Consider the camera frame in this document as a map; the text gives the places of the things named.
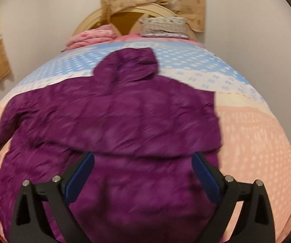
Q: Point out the pink bed sheet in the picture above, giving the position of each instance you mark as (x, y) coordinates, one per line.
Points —
(130, 37)

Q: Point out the pink folded blanket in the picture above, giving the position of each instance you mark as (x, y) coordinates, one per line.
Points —
(95, 35)

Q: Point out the grey patterned pillow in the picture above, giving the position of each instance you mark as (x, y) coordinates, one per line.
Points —
(163, 26)

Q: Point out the cream wooden headboard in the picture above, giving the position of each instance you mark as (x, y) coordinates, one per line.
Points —
(89, 21)

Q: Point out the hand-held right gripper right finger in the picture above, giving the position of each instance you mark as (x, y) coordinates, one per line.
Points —
(205, 176)

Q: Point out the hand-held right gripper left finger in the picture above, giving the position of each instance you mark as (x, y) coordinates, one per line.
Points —
(81, 174)

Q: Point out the purple hooded jacket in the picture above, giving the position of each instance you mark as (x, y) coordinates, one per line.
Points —
(115, 121)

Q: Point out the pastel dotted bedspread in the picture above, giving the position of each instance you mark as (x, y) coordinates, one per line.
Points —
(249, 136)

